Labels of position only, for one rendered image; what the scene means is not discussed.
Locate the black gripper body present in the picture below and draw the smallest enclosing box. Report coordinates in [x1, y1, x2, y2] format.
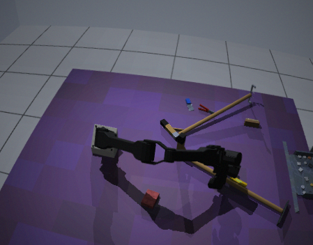
[208, 163, 226, 190]

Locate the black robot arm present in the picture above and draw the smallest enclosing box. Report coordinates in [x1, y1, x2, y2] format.
[94, 127, 243, 178]

